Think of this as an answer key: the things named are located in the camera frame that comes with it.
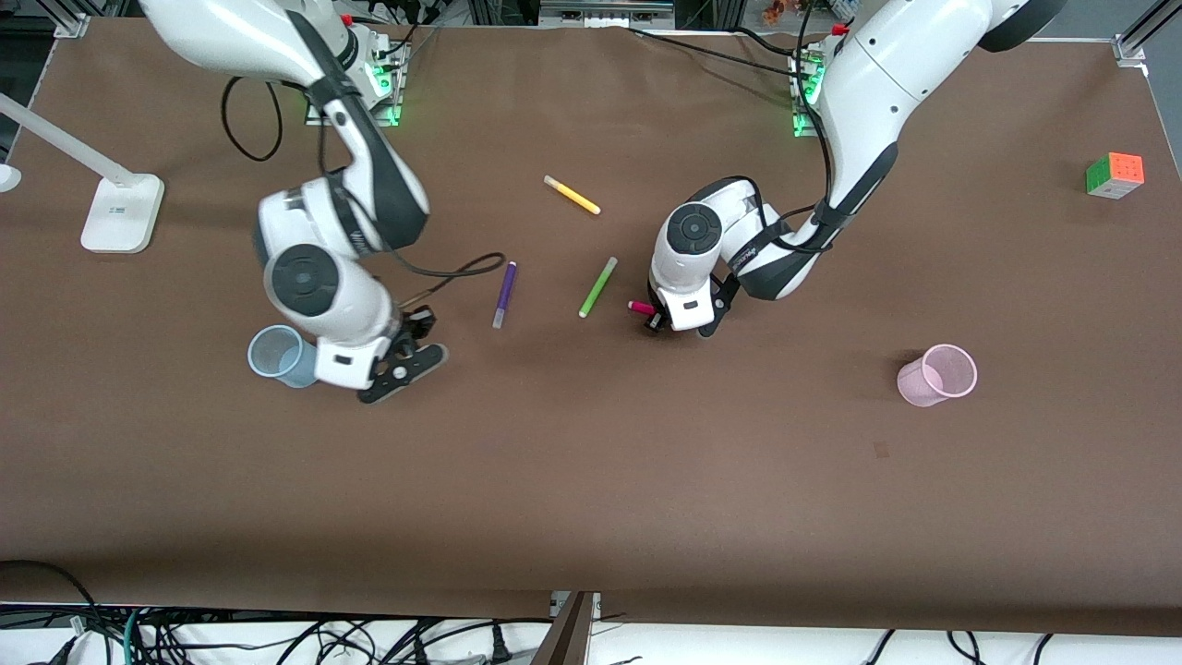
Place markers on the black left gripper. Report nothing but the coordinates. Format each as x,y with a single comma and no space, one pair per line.
655,320

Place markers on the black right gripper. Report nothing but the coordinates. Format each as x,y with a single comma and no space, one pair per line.
413,330

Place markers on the pink marker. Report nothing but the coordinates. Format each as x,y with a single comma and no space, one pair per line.
639,307

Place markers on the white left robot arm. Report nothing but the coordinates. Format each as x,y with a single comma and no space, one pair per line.
877,83

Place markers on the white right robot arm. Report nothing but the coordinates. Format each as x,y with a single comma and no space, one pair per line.
369,175

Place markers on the green marker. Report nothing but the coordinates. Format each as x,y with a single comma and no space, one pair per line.
597,287

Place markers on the purple marker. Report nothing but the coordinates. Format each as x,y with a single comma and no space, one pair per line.
504,294

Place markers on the blue mesh cup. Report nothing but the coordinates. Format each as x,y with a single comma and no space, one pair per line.
277,356

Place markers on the yellow marker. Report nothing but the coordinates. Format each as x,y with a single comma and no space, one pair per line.
572,195

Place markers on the brown table cover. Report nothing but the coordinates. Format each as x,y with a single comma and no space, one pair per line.
591,480

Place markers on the pink mesh cup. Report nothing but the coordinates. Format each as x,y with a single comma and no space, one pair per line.
928,379

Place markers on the white desk lamp base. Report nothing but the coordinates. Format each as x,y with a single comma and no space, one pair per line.
120,217

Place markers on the black power plug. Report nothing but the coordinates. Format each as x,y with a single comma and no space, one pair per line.
500,645

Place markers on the colourful puzzle cube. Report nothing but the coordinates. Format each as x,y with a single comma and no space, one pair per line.
1115,175

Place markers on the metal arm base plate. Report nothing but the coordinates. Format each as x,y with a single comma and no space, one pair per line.
802,111
392,102

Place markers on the grey metal frame rail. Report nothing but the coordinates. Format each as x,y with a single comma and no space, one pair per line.
605,13

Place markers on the brown table leg post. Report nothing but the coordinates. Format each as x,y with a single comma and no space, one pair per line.
565,633

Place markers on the aluminium corner bracket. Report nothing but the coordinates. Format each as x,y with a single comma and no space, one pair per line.
74,25
1131,48

